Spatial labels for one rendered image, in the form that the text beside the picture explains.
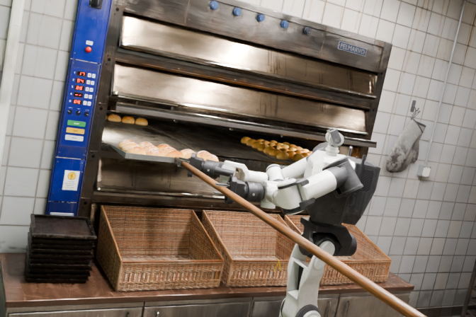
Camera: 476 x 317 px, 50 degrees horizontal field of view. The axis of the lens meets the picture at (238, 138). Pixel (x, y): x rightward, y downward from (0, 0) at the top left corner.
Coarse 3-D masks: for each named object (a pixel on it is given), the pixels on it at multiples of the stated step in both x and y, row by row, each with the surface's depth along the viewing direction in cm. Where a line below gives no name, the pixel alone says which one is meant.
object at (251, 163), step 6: (102, 144) 270; (108, 144) 273; (102, 150) 271; (108, 150) 272; (114, 150) 274; (222, 156) 308; (228, 156) 313; (240, 162) 312; (246, 162) 314; (252, 162) 316; (258, 162) 318; (264, 162) 320; (270, 162) 323; (276, 162) 329
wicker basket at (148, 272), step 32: (128, 224) 279; (160, 224) 289; (192, 224) 297; (96, 256) 269; (128, 256) 278; (160, 256) 287; (192, 256) 293; (128, 288) 239; (160, 288) 247; (192, 288) 255
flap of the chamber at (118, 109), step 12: (108, 108) 267; (120, 108) 256; (132, 108) 259; (180, 120) 283; (192, 120) 275; (204, 120) 279; (264, 132) 310; (276, 132) 302; (288, 132) 306; (348, 144) 343; (360, 144) 334; (372, 144) 339
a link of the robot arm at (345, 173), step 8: (328, 168) 208; (336, 168) 207; (344, 168) 208; (352, 168) 210; (336, 176) 204; (344, 176) 206; (352, 176) 208; (336, 184) 204; (344, 184) 208; (352, 184) 207; (360, 184) 208
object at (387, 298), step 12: (192, 168) 241; (204, 180) 228; (228, 192) 208; (240, 204) 199; (252, 204) 194; (264, 216) 184; (276, 228) 176; (288, 228) 173; (300, 240) 164; (312, 252) 158; (324, 252) 155; (336, 264) 148; (348, 276) 143; (360, 276) 141; (372, 288) 135; (384, 300) 131; (396, 300) 129; (408, 312) 124; (420, 312) 124
